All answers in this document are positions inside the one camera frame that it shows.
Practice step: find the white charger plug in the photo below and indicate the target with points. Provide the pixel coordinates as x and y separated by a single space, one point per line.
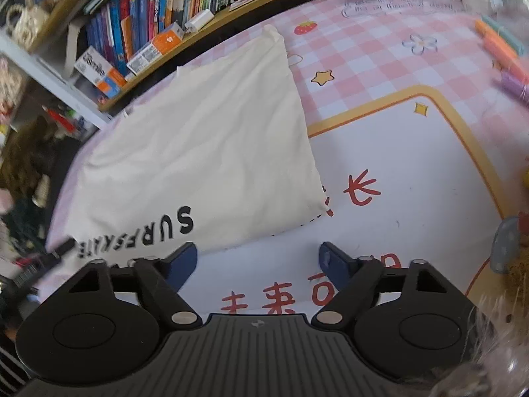
198 20

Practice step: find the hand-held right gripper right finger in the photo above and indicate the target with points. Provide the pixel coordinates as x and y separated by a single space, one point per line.
330 262

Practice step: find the orange marker pen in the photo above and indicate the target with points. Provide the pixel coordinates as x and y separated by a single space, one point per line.
494 29

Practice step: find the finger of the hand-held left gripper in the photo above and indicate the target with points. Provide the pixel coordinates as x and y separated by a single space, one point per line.
62 248

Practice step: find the white shelf frame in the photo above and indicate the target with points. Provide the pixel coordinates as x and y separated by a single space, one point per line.
41 74

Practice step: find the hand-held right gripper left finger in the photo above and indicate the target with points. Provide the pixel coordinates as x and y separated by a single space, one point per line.
184 262

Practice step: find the brown fuzzy toy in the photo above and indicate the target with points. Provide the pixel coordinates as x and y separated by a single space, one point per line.
518 275

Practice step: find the purple marker pen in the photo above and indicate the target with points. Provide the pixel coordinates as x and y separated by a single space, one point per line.
516 82

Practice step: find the brown cloth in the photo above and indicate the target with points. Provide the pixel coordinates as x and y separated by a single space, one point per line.
29 161

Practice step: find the pink checked printed mat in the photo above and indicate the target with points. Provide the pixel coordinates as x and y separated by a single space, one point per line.
392 165

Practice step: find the cream t-shirt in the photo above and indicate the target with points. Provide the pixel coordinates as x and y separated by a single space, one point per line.
198 140

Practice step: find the large white orange box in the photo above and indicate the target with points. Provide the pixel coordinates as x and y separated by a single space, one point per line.
99 72

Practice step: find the wooden bookshelf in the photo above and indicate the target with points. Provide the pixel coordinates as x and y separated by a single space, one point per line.
132 87

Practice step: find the blue round ornament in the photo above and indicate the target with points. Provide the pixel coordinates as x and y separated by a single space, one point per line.
506 244

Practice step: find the row of colourful books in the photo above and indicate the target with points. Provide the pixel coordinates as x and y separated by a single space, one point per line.
165 4

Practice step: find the grey fuzzy fur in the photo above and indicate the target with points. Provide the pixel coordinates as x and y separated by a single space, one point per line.
496 359

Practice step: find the small white orange box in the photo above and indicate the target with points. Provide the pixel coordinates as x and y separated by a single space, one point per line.
155 47

